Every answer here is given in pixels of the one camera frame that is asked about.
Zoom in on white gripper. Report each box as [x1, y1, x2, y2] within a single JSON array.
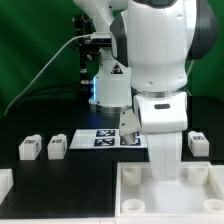
[[146, 132, 182, 180]]

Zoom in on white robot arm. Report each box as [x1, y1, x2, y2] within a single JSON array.
[[73, 0, 218, 180]]

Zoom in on white square tabletop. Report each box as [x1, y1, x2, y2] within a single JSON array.
[[115, 162, 224, 217]]

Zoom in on white tag sheet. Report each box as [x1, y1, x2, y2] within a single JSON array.
[[70, 129, 147, 149]]

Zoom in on black cables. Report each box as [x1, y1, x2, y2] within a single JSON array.
[[9, 83, 91, 108]]

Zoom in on grey camera on mount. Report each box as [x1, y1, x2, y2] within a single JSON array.
[[91, 32, 111, 47]]

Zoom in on grey camera cable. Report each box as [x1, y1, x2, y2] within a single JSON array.
[[3, 33, 93, 116]]

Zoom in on black camera stand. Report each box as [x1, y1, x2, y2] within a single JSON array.
[[72, 14, 99, 86]]

